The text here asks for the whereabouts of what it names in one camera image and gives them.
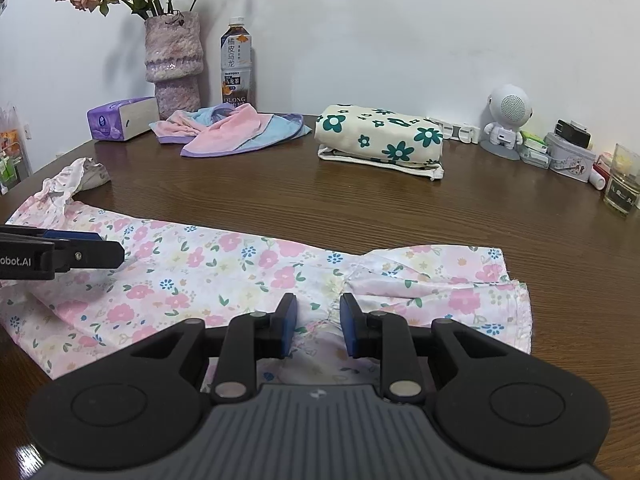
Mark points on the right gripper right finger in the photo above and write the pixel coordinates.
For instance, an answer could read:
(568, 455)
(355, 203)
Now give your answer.
(388, 338)

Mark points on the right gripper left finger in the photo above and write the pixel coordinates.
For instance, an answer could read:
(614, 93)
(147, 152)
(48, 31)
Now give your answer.
(246, 340)

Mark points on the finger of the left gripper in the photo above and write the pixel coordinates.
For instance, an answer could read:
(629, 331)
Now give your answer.
(87, 254)
(30, 231)

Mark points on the pink floral baby garment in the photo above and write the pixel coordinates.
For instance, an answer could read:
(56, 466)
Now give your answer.
(172, 272)

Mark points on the clutter rack with packets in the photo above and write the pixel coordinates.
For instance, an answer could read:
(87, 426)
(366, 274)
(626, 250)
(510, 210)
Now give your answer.
(13, 165)

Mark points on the purple tissue pack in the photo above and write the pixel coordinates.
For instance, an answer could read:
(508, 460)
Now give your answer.
(123, 120)

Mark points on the pink blue towel cap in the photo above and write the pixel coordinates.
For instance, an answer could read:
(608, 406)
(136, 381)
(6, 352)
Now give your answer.
(225, 130)

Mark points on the floral cream fabric pouch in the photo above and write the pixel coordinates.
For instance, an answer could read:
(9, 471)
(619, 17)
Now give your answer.
(380, 138)

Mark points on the purple knitted vase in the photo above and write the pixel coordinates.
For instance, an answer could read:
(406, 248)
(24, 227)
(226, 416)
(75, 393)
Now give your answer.
(174, 58)

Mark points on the white power strip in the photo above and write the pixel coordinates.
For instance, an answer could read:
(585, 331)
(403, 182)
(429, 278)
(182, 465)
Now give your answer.
(466, 134)

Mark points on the grey round tin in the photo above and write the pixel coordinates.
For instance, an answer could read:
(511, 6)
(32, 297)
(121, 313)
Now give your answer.
(569, 160)

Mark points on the white robot figurine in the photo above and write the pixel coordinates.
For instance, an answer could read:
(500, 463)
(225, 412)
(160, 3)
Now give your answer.
(510, 108)

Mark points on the plastic drink bottle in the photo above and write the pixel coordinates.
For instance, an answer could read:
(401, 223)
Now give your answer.
(236, 63)

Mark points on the black adapter on tin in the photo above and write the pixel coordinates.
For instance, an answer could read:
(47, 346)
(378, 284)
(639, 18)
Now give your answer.
(573, 133)

